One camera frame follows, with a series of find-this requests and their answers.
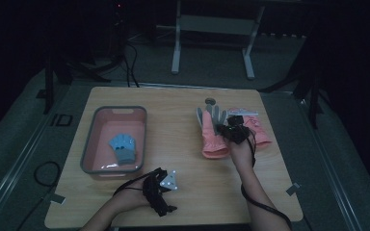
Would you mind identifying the pink glove with grey palm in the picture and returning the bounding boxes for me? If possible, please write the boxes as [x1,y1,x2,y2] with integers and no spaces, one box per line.
[196,103,231,160]

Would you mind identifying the pink glove with bow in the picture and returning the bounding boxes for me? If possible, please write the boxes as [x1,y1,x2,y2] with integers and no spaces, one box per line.
[226,107,273,149]

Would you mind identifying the pink basin with grey rim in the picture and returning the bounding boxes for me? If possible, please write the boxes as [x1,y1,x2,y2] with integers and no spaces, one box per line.
[80,105,148,181]

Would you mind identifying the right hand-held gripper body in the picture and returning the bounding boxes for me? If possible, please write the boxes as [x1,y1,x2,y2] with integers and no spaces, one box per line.
[225,109,259,144]

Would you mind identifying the dark device with red light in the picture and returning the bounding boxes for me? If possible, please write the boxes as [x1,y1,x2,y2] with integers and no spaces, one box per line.
[110,0,131,64]

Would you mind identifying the white metal stand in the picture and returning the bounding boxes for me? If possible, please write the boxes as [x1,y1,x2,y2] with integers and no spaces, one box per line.
[171,0,266,81]

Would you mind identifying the black hanging cables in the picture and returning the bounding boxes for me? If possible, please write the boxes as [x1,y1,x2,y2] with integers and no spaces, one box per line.
[121,41,141,89]

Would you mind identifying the white power strip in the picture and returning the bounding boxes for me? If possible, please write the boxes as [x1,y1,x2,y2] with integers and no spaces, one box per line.
[262,32,306,40]

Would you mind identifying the hand-held gripper cable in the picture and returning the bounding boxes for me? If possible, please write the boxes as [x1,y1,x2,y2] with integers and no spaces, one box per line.
[112,168,162,197]
[240,128,293,231]

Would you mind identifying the right hand-held gripper cable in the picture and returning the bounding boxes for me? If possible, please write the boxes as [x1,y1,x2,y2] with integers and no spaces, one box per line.
[240,128,293,231]

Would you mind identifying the person's right hand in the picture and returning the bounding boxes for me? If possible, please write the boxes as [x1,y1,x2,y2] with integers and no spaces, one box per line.
[229,138,256,171]

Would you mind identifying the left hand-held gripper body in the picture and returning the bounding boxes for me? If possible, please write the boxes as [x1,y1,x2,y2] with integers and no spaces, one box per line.
[142,167,179,213]

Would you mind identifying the black tripod stand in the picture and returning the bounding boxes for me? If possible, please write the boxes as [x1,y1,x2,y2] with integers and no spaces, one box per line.
[36,54,112,116]
[259,32,332,130]

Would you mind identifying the black floor cable loop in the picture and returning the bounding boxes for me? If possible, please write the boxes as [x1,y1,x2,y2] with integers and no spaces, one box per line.
[14,161,62,231]

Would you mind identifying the person's left hand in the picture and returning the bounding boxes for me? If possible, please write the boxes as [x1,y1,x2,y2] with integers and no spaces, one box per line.
[114,177,150,212]

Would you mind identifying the grey tape piece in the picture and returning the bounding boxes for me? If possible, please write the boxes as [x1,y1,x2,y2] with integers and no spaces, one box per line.
[49,192,66,205]
[285,182,302,196]

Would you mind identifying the left hand-held gripper cable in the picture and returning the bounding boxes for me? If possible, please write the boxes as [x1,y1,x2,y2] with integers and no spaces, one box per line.
[112,168,162,197]

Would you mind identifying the blue knit glove with dots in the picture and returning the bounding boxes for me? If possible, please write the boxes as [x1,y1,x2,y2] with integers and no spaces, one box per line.
[108,134,138,166]

